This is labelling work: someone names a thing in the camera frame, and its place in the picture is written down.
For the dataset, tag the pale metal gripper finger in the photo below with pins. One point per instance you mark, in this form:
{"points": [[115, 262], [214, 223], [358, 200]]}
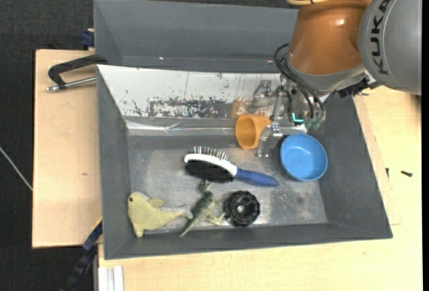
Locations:
{"points": [[263, 92], [268, 142]]}

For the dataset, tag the orange plastic cup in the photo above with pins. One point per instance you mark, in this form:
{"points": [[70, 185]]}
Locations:
{"points": [[249, 130]]}

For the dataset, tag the pale green plush dolphin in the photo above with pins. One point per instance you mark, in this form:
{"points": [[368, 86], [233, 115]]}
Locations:
{"points": [[147, 214]]}

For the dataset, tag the blue bowl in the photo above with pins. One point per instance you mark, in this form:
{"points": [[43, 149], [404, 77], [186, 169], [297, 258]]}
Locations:
{"points": [[303, 157]]}

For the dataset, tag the white and blue hairbrush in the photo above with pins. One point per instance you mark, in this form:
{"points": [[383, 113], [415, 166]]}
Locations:
{"points": [[214, 169]]}

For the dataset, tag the green toy dinosaur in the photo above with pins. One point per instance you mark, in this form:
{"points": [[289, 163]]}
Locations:
{"points": [[203, 207]]}

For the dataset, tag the grey metal bin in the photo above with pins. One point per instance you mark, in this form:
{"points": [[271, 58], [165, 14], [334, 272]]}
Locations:
{"points": [[214, 31]]}

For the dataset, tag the small black screw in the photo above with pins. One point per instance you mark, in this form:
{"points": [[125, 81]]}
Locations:
{"points": [[407, 174]]}

